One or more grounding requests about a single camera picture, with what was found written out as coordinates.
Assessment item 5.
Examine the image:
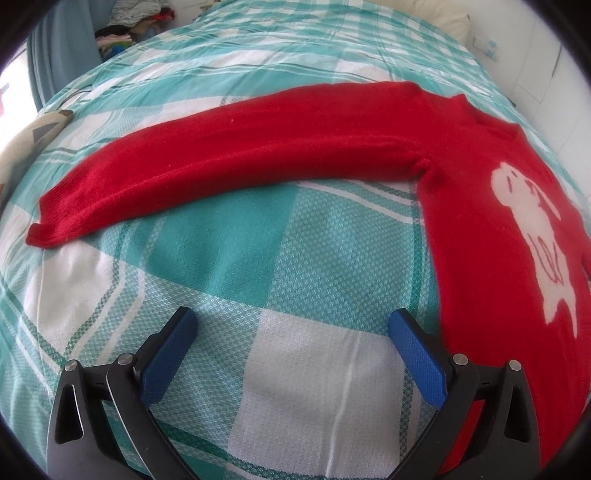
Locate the white wall socket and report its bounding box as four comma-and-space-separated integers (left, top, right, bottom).
472, 36, 501, 61

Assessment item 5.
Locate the pile of clothes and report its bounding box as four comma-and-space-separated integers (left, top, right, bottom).
95, 0, 176, 61

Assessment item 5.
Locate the teal checked bed sheet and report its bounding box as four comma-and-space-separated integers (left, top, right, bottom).
0, 0, 591, 480

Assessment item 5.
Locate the red knit sweater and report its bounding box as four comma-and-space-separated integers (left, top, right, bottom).
26, 80, 591, 480

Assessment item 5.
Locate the patterned cream pillow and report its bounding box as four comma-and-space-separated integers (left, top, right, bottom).
0, 109, 74, 204

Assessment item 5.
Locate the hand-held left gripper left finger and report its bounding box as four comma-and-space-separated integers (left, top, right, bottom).
47, 306, 199, 480

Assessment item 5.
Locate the blue curtain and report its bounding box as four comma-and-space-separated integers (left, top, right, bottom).
27, 0, 103, 112

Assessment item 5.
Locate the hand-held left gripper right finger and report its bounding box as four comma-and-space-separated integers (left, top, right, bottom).
389, 309, 542, 480

